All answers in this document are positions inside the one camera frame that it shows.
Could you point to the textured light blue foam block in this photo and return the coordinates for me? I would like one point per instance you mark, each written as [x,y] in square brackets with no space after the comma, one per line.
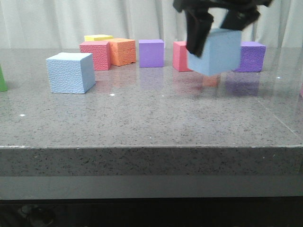
[71,73]

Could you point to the smooth purple foam block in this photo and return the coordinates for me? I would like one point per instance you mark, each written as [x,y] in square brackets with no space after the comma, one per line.
[151,53]

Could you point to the green foam block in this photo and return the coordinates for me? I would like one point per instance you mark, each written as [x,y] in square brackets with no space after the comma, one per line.
[3,86]

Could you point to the textured purple foam block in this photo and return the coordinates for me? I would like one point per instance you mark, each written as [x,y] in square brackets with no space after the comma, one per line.
[252,57]

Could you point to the textured red foam block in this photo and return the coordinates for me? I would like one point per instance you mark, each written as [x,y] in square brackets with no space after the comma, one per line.
[100,51]

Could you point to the textured orange foam block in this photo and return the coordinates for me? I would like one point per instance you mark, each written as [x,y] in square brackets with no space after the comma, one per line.
[122,51]

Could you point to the white curtain backdrop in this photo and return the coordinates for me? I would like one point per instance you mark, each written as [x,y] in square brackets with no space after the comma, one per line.
[64,23]

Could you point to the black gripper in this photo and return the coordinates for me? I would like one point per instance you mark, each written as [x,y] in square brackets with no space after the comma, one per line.
[199,21]

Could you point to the smooth light blue foam block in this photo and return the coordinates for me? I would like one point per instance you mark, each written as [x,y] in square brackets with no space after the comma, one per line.
[221,53]

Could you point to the smooth red foam block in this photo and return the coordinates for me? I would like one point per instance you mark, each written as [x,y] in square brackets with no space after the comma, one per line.
[180,56]

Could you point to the yellow foam block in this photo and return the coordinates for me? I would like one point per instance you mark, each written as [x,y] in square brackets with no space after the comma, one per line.
[99,37]

